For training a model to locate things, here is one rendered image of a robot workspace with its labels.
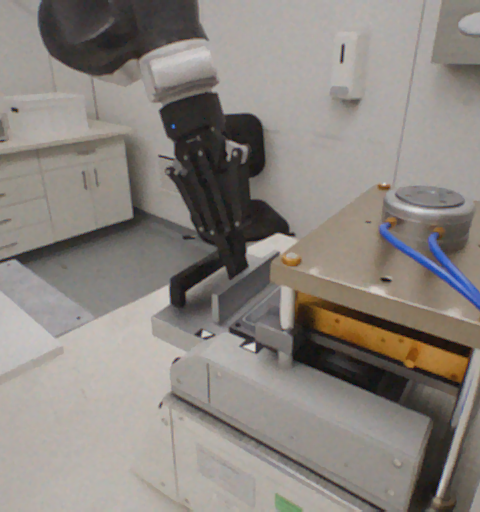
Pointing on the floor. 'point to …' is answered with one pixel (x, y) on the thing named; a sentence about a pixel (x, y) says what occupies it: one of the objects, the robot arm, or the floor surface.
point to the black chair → (261, 223)
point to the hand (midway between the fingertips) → (234, 256)
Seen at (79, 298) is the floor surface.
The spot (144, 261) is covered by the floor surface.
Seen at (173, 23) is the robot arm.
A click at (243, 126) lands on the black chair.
